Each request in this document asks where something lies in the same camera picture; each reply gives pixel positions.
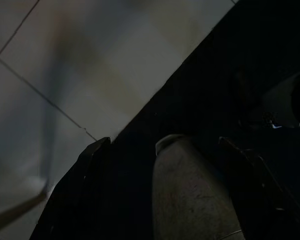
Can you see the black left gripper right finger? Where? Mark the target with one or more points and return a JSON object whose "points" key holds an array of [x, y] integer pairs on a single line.
{"points": [[260, 200]]}

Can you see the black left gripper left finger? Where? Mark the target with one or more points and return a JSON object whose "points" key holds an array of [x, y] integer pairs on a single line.
{"points": [[70, 200]]}

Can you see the grey left robot leg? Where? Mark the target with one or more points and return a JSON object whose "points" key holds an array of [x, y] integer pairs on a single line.
{"points": [[190, 187]]}

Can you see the black floor mat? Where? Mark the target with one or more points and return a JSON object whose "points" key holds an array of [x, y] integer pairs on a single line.
{"points": [[202, 87]]}

